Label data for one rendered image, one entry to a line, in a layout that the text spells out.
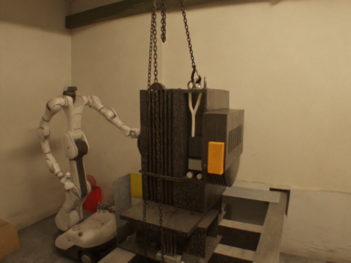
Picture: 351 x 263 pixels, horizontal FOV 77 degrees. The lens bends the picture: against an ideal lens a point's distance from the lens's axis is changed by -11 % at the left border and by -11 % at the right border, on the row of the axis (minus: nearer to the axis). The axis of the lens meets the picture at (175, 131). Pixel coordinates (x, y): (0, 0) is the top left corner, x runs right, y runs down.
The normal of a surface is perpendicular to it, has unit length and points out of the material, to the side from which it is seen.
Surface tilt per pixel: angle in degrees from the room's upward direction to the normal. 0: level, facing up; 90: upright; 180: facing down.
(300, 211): 90
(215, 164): 90
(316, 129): 90
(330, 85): 90
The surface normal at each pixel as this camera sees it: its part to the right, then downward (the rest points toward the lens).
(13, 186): 0.90, 0.07
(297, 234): -0.44, 0.14
